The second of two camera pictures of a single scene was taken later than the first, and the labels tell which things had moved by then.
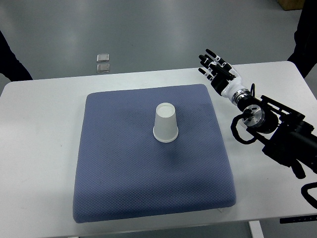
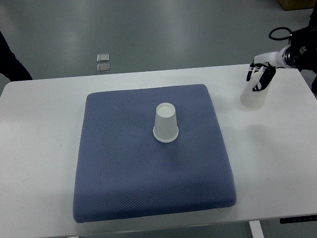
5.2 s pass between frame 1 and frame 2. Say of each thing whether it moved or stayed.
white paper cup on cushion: stayed
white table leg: stayed
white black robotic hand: moved
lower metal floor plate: stayed
